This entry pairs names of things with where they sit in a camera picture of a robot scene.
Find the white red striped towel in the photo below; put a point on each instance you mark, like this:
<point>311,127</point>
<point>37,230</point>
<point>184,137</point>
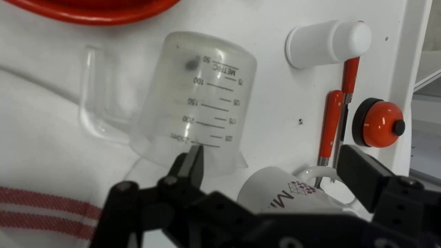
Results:
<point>55,178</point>

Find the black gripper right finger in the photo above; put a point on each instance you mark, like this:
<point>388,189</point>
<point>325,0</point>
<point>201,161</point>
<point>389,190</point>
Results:
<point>363,174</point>

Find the white plastic tray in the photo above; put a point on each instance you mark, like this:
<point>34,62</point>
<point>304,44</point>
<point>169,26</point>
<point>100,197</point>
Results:
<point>286,106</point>

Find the clear plastic measuring cup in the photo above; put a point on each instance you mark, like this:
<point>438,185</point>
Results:
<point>198,94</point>

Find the white ceramic mug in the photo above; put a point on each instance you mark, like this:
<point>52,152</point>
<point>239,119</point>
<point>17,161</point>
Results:
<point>274,190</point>

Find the red bowl with beans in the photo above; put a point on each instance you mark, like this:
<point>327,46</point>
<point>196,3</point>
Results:
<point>97,13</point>

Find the small white shaker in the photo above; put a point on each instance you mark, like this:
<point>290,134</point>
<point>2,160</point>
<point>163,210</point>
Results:
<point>327,43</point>

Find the red handled utensil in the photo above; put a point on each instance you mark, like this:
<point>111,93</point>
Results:
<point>336,113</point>

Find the orange black round timer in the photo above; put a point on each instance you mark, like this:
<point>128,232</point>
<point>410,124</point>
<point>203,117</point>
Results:
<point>378,123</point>

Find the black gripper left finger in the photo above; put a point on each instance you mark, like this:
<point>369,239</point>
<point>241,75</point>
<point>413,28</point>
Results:
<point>190,166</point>

